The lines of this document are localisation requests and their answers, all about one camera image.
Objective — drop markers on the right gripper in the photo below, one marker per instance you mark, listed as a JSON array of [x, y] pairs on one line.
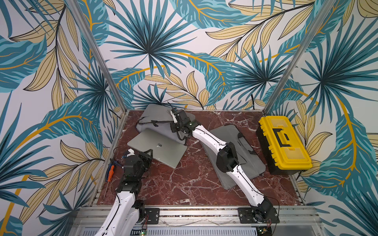
[[177, 115]]

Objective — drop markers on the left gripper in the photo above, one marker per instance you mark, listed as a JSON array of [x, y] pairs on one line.
[[148, 158]]

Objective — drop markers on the grey zippered laptop bag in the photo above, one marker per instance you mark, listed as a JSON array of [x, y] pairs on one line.
[[158, 118]]

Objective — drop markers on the silver laptop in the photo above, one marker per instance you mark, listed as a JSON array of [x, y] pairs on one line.
[[165, 150]]

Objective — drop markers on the grey laptop sleeve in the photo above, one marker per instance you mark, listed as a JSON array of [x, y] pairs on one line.
[[247, 157]]

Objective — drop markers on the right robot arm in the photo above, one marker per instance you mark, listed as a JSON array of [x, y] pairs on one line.
[[227, 162]]

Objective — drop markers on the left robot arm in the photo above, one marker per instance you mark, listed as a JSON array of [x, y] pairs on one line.
[[127, 210]]

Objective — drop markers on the white ventilation grille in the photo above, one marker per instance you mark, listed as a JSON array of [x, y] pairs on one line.
[[195, 231]]

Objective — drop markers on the yellow black toolbox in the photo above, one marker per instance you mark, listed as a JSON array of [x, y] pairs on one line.
[[282, 149]]

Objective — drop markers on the orange handled screwdriver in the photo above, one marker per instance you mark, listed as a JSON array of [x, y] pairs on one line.
[[109, 175]]

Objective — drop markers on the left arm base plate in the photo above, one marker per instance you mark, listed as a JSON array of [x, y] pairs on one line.
[[151, 216]]

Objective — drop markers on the aluminium front rail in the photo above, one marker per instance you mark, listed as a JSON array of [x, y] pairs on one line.
[[202, 216]]

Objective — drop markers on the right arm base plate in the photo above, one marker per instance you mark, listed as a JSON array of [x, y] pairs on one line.
[[252, 215]]

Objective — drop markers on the left aluminium frame post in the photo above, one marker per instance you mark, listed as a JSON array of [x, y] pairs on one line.
[[85, 28]]

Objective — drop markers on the aluminium frame post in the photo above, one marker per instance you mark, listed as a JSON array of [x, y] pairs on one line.
[[85, 28], [318, 20]]

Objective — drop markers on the right aluminium frame post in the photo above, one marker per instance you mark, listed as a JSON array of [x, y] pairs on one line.
[[318, 20]]

